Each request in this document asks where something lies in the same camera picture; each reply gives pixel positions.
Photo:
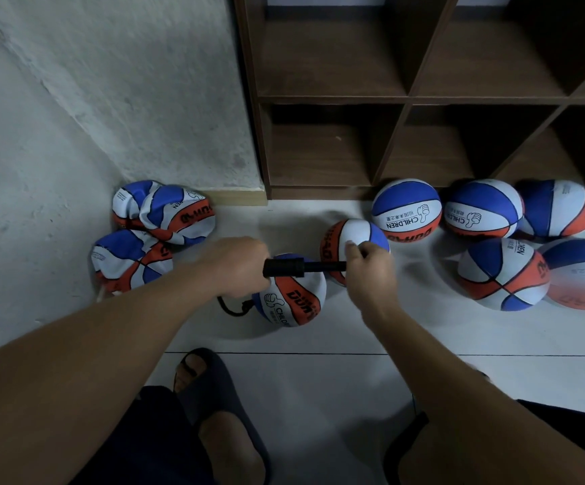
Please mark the person's right forearm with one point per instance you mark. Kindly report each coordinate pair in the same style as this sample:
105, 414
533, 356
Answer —
489, 409

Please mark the black hand pump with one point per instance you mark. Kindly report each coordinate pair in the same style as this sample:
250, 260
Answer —
292, 266

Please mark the person's left hand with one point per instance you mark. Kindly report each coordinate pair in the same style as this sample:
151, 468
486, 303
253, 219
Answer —
234, 267

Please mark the person's left foot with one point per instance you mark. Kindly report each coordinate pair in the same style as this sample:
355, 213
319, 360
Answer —
230, 451

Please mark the person's right hand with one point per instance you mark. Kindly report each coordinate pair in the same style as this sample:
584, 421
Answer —
373, 283

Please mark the blue white red basketball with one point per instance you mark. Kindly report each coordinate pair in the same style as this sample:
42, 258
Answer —
351, 233
123, 202
129, 262
503, 275
406, 210
176, 212
557, 209
578, 275
292, 298
482, 207

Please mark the brown wooden cubby shelf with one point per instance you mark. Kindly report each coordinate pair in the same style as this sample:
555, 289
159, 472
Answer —
328, 75

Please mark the person's left forearm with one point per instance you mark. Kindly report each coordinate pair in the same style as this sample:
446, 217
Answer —
65, 389

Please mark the black sandal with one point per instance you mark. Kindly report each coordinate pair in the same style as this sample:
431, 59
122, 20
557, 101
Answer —
402, 449
215, 391

